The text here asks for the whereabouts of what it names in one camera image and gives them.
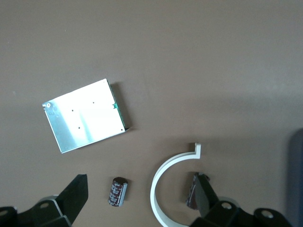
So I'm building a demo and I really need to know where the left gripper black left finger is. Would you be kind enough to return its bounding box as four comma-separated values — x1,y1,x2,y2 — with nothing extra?
14,174,89,227

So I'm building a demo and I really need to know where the dark brown rectangular block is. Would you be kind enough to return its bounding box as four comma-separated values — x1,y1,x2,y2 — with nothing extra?
185,172,211,210

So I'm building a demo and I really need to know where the silver metal plate module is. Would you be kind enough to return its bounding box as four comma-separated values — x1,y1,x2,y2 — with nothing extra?
42,79,130,154

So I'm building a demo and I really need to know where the blue plastic tray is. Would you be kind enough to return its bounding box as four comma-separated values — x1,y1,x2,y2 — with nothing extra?
287,128,303,227

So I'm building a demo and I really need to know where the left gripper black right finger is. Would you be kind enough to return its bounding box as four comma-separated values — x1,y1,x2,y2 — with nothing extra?
191,174,256,227

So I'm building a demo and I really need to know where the white curved plastic bracket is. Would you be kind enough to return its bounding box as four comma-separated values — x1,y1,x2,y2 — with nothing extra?
150,142,202,227

